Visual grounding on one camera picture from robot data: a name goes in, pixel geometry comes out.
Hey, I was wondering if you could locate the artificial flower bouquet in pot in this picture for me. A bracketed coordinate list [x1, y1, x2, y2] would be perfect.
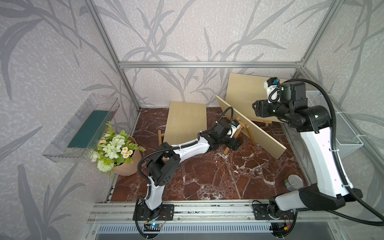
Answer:
[90, 122, 146, 177]

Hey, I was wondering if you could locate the white wire mesh basket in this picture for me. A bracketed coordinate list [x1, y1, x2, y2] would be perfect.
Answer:
[306, 91, 364, 159]

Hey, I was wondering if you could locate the brown plastic grid piece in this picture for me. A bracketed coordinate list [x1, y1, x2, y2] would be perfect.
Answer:
[269, 126, 285, 137]

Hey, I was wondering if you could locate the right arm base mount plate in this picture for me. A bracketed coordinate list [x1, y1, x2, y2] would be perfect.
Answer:
[252, 200, 295, 221]

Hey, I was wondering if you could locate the aluminium front rail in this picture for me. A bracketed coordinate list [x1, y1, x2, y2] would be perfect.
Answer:
[86, 200, 340, 224]

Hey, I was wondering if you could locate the wooden easel frame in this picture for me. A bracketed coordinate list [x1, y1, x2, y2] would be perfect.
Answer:
[249, 118, 273, 126]
[224, 118, 256, 155]
[158, 130, 165, 145]

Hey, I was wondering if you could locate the light plywood board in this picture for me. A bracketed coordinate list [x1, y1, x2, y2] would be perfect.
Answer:
[164, 102, 208, 145]
[232, 107, 287, 160]
[225, 73, 279, 122]

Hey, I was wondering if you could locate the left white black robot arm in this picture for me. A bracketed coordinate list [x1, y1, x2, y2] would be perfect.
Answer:
[134, 107, 242, 221]

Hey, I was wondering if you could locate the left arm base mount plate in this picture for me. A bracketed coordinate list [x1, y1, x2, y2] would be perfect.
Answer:
[133, 204, 175, 221]

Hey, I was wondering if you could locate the clear plastic wall tray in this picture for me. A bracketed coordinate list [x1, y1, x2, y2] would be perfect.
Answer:
[43, 94, 120, 163]

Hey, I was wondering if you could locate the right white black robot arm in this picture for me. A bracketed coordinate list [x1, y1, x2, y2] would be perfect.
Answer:
[252, 78, 384, 227]

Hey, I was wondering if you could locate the round metal tin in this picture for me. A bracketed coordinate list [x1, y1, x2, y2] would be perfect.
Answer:
[284, 175, 304, 192]

